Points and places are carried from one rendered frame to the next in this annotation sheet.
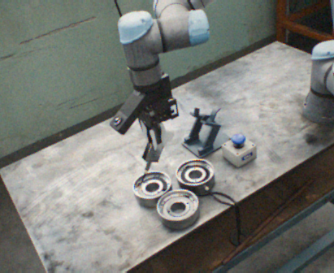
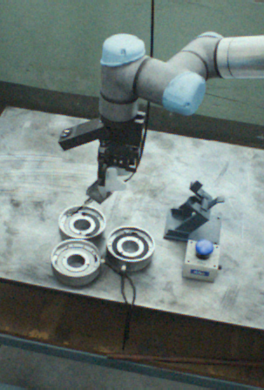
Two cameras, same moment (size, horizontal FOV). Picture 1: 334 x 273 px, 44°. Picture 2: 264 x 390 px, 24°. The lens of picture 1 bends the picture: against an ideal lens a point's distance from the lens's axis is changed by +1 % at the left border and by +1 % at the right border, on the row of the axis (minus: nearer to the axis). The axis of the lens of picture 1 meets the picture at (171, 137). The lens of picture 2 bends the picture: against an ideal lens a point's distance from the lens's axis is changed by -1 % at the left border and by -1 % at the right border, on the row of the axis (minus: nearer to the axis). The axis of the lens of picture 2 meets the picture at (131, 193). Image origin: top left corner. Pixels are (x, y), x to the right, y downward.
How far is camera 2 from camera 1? 0.58 m
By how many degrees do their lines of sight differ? 26
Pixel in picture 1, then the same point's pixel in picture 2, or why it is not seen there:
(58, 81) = not seen: hidden behind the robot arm
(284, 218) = (216, 373)
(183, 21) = (165, 77)
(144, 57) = (111, 88)
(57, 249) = not seen: outside the picture
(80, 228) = not seen: outside the picture
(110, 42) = not seen: outside the picture
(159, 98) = (123, 140)
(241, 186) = (159, 295)
